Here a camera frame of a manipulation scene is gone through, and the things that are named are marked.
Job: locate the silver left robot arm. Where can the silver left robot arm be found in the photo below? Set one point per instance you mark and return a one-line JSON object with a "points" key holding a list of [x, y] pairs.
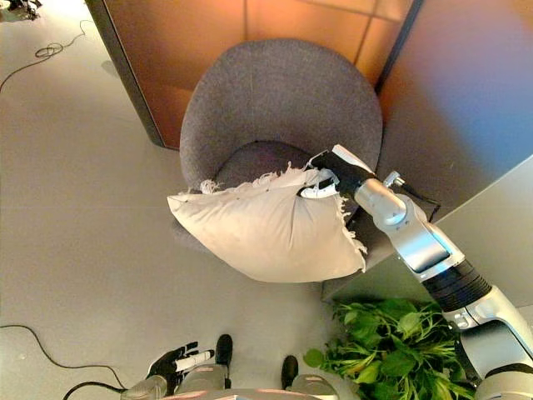
{"points": [[143, 389]]}

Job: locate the silver right robot leg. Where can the silver right robot leg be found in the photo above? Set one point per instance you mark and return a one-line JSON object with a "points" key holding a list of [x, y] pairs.
{"points": [[312, 383]]}

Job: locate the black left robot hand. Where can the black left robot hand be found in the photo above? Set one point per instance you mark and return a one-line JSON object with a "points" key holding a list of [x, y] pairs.
{"points": [[166, 366]]}

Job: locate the black robot foot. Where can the black robot foot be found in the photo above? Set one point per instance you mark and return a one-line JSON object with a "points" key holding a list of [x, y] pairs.
{"points": [[290, 371], [224, 350]]}

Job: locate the green leafy potted plant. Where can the green leafy potted plant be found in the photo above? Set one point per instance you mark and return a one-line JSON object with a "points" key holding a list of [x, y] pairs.
{"points": [[387, 350]]}

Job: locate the silver robot leg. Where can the silver robot leg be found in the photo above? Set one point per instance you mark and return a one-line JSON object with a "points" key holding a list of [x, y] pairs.
{"points": [[200, 377], [312, 383]]}

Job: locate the grey fabric armchair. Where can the grey fabric armchair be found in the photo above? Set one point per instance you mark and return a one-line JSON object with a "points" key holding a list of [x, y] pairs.
{"points": [[283, 96]]}

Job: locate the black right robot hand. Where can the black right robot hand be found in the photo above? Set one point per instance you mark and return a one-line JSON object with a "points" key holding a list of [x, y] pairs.
{"points": [[345, 168]]}

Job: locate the silver left robot leg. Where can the silver left robot leg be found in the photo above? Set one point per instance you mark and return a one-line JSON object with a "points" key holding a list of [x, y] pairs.
{"points": [[200, 377]]}

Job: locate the dark equipment pile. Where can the dark equipment pile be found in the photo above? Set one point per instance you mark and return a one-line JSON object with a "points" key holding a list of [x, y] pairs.
{"points": [[25, 6]]}

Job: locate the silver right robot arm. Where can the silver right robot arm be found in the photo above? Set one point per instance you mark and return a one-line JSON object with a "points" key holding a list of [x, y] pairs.
{"points": [[429, 246]]}

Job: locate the black left robot foot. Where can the black left robot foot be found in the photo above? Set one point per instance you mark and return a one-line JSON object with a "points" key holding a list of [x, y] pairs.
{"points": [[224, 350]]}

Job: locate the white fringed pillow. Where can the white fringed pillow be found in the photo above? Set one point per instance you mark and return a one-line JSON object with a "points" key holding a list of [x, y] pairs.
{"points": [[258, 233]]}

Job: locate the black right robot foot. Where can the black right robot foot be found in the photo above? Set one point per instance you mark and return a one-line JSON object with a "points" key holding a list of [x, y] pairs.
{"points": [[290, 371]]}

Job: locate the orange panel dark-framed partition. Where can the orange panel dark-framed partition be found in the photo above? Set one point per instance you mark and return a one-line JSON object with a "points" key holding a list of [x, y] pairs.
{"points": [[291, 16]]}

